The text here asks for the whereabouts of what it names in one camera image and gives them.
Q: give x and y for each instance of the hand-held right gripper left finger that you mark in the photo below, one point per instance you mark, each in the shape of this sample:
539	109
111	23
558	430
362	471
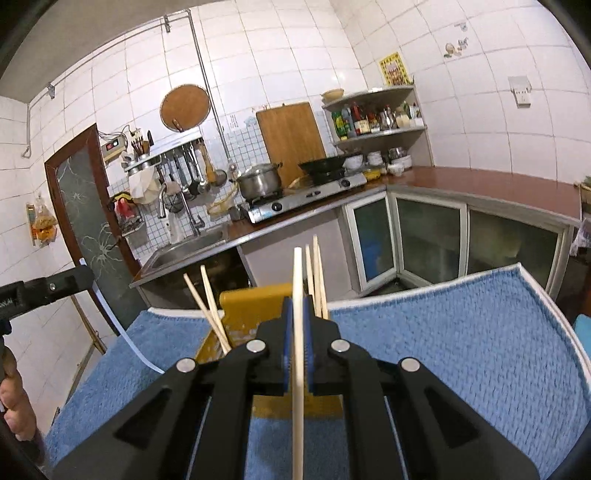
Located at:
288	350

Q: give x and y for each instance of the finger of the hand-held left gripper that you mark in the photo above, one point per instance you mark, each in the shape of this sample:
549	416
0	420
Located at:
60	282

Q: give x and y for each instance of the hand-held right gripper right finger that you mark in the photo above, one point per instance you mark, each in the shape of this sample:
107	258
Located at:
310	353

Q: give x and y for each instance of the yellow utensil holder box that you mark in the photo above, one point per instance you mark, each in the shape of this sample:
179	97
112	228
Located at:
244	309

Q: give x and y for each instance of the thin white plastic stick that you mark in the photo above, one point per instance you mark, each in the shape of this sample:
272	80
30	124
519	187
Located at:
113	318

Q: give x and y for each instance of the person's left hand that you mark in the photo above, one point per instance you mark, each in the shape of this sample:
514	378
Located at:
18	406

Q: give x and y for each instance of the hanging plastic bag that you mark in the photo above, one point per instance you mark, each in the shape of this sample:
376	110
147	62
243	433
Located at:
42	224

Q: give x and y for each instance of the brown frosted glass door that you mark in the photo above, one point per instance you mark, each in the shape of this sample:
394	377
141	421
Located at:
87	217

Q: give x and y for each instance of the narrow glass cabinet door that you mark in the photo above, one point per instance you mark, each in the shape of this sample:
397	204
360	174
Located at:
371	244

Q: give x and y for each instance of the white bottle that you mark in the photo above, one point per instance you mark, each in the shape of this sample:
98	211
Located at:
174	230

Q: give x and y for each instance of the white hanging cloth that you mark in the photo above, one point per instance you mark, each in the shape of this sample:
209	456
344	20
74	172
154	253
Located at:
143	187

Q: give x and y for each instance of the steel sink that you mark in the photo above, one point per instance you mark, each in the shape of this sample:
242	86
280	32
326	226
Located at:
184	251

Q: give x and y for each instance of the cream power strip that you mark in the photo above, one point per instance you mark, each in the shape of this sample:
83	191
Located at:
113	148

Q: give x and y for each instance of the steel faucet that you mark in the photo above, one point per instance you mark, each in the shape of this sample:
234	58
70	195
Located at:
189	217

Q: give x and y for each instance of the steel cup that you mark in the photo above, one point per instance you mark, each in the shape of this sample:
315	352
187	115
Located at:
238	213

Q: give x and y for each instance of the blue woven towel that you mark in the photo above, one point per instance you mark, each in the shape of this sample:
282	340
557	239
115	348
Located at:
461	346

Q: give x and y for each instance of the steel gas stove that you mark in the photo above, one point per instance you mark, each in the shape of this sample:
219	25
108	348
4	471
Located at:
304	198

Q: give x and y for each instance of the utensil cup with chopsticks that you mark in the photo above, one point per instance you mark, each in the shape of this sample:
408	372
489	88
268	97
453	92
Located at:
141	145

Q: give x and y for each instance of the steel utensil rack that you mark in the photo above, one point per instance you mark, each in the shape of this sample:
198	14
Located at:
161	154

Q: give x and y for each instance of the black ladle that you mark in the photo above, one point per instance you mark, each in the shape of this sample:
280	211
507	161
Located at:
193	187

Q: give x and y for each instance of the steel pot with lid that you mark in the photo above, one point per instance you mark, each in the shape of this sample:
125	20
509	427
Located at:
258	182

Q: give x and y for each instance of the steel ladle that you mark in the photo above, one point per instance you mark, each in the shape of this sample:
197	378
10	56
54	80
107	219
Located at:
203	184

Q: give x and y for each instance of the wooden spatula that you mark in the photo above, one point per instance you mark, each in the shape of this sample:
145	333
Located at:
210	173

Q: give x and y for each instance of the small steel strainer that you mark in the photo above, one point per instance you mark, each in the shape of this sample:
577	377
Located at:
220	177

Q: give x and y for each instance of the clear bottle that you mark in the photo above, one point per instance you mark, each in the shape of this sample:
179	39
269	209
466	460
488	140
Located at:
232	171

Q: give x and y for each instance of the black wok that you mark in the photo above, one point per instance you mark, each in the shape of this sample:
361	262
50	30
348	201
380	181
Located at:
323	165

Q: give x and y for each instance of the white bowl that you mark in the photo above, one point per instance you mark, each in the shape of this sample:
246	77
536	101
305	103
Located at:
353	162

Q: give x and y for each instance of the stack of white plates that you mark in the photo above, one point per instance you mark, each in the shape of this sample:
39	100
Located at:
375	158

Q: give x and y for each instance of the wooden cutting board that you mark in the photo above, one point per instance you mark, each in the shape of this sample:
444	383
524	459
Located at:
291	143

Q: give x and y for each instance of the stack of white bowls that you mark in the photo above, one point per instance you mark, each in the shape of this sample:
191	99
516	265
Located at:
400	165

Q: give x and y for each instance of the round wooden lid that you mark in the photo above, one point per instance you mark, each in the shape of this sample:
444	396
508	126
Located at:
184	107

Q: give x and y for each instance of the steel bowl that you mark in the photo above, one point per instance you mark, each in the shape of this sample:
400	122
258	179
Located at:
396	153

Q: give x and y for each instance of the wide glass cabinet door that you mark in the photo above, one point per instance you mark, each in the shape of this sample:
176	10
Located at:
512	249

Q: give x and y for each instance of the steel corner shelf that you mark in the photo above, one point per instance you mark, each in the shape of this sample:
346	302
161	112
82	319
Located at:
378	136

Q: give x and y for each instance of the green bottle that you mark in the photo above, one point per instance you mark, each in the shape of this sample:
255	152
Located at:
340	127

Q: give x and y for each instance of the yellow label oil bottle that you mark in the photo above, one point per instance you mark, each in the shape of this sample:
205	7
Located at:
349	123

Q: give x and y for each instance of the red sauce bottle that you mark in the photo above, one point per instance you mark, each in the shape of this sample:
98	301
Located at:
360	122

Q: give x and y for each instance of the small dark sauce bottle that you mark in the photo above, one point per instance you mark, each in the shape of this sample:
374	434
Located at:
373	122

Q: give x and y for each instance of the steel kettle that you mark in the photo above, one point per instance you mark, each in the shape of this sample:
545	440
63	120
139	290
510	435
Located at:
388	119

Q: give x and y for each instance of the cream jar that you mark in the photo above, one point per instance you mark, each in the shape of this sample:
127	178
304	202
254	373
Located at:
402	120

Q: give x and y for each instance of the cream bowl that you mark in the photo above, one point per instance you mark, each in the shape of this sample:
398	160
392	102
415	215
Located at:
333	95

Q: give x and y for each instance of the small white box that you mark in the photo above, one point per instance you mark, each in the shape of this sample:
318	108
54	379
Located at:
415	111

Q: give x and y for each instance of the blue plastic item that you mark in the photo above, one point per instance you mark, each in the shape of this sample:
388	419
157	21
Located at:
584	337

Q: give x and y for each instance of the white plastic bag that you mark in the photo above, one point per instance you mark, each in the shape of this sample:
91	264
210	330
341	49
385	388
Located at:
582	241

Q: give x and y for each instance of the metal wall pipe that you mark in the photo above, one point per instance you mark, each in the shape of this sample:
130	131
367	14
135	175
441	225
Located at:
205	78

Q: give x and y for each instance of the yellow wall poster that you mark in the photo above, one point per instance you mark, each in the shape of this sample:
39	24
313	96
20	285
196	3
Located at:
392	69

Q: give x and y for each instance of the white wall socket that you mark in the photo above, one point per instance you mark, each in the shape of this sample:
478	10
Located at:
520	92

